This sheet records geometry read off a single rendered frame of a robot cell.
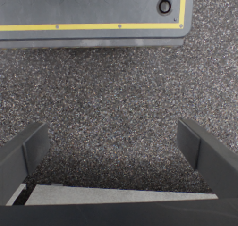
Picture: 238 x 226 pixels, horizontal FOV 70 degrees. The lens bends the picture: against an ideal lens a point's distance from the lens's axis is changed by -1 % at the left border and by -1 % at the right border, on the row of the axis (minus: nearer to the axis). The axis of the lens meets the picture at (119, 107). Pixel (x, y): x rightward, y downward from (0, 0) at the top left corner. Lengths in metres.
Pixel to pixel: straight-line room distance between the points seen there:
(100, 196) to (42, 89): 0.54
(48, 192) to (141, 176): 0.54
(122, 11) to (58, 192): 0.58
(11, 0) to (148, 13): 0.34
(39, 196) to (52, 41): 0.47
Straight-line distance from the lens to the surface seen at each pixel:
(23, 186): 0.71
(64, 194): 0.65
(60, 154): 0.98
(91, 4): 0.50
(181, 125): 0.16
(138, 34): 0.49
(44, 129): 0.17
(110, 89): 0.82
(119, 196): 0.65
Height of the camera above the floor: 0.80
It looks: 74 degrees down
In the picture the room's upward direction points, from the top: 174 degrees clockwise
